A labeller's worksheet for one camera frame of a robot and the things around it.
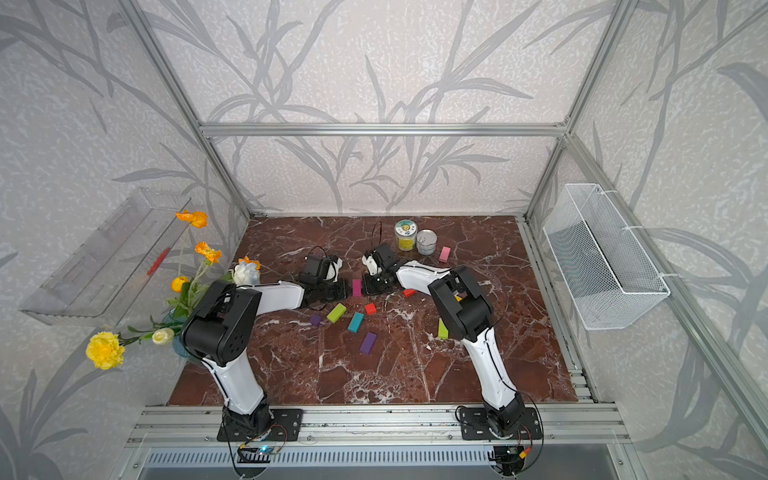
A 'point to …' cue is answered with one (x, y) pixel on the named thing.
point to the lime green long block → (336, 313)
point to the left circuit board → (261, 454)
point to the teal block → (356, 322)
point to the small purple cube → (315, 319)
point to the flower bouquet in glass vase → (106, 350)
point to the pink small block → (444, 255)
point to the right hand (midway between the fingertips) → (361, 288)
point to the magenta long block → (357, 288)
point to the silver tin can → (426, 240)
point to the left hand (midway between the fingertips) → (353, 289)
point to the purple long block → (368, 343)
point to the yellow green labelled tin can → (405, 232)
